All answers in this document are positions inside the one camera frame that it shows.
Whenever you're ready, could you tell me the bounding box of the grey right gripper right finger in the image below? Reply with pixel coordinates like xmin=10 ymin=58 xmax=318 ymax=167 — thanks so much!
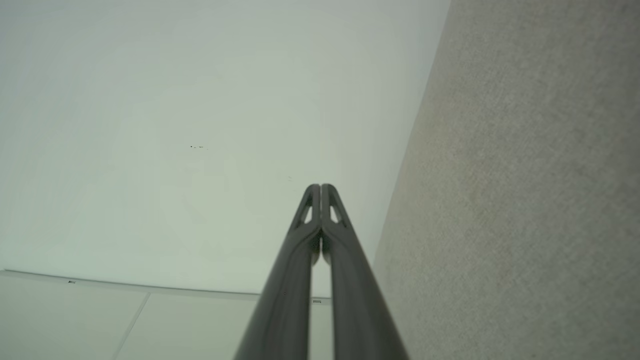
xmin=320 ymin=183 xmax=411 ymax=360

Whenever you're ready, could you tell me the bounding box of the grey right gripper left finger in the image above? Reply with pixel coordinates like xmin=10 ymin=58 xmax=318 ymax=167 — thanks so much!
xmin=232 ymin=183 xmax=322 ymax=360

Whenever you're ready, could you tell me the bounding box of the pale grey wall trim strip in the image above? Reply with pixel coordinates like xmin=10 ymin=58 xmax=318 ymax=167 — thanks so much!
xmin=0 ymin=269 xmax=332 ymax=306

